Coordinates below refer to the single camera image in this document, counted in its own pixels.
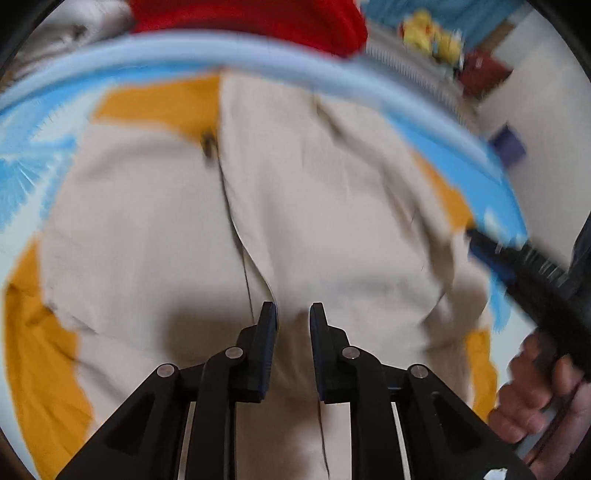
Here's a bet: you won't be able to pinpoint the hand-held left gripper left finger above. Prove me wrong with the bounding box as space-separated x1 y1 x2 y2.
55 302 279 480

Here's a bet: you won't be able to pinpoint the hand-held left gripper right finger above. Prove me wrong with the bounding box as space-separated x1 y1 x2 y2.
308 302 537 480

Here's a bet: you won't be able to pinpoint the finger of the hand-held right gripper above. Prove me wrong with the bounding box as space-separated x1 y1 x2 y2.
464 227 534 303

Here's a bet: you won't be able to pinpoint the beige and mustard hooded jacket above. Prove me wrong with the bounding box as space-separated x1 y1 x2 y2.
2 71 500 480

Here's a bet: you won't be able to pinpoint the person's right hand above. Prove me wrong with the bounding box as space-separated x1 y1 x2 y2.
488 331 591 468

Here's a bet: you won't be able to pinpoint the dark red bag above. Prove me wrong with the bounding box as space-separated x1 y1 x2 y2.
461 50 514 99

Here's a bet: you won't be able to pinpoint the yellow plush toys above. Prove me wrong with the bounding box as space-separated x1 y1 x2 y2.
401 10 465 64

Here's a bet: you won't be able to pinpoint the blue curtain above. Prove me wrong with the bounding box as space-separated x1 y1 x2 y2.
364 0 525 35

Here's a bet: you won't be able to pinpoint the light blue padded bolster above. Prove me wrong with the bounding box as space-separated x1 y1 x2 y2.
0 33 528 243

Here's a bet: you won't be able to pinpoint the blue patterned bed sheet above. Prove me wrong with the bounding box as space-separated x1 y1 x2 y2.
0 65 531 335

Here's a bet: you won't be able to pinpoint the red folded blanket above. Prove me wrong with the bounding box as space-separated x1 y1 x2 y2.
128 0 369 59

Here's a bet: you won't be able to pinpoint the cream folded quilt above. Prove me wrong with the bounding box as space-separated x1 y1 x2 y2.
11 0 136 75

